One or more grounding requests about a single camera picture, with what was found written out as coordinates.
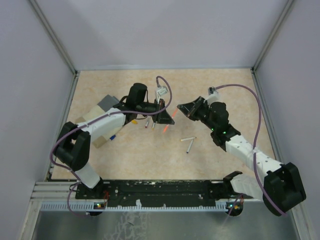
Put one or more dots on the white pen blue end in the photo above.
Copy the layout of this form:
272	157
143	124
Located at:
190	146

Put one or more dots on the aluminium frame rail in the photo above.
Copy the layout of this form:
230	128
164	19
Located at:
51	191

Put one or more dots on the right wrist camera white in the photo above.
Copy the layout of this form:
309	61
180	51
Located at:
213	95

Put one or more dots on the magenta marker pen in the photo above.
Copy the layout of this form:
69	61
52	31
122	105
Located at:
147	123

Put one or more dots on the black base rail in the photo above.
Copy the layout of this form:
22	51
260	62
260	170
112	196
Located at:
158	193

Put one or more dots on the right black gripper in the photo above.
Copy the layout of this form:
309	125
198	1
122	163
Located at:
190	109

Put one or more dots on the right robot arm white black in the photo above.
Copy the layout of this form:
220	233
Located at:
278	185

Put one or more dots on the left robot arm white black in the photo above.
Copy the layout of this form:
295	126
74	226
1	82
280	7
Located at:
73	144

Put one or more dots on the orange pen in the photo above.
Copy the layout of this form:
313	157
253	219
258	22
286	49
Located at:
165	128

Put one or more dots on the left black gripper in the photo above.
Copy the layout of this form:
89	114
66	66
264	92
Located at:
163	118

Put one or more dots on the folded grey beige cloth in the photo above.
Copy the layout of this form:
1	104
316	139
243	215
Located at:
101	108

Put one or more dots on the white pen dark tip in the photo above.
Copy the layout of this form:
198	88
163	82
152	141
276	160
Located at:
188	139

